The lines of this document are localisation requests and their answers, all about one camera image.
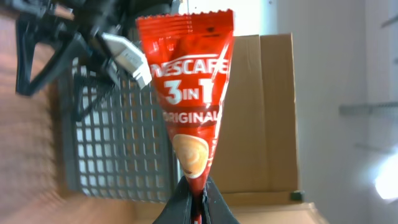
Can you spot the brown cardboard box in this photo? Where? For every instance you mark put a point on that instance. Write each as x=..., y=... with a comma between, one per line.
x=256, y=158

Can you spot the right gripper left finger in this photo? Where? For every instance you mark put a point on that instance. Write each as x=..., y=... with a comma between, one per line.
x=178, y=208

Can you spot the red coffee stick sachet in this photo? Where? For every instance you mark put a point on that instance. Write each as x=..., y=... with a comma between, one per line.
x=189, y=57

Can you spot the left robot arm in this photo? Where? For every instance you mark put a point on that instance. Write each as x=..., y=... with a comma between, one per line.
x=91, y=18

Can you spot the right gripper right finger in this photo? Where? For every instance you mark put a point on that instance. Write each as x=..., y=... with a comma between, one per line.
x=215, y=209

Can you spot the grey plastic mesh basket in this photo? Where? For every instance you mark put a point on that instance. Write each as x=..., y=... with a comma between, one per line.
x=114, y=139

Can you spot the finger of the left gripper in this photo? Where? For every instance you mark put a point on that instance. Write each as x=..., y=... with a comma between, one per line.
x=57, y=32

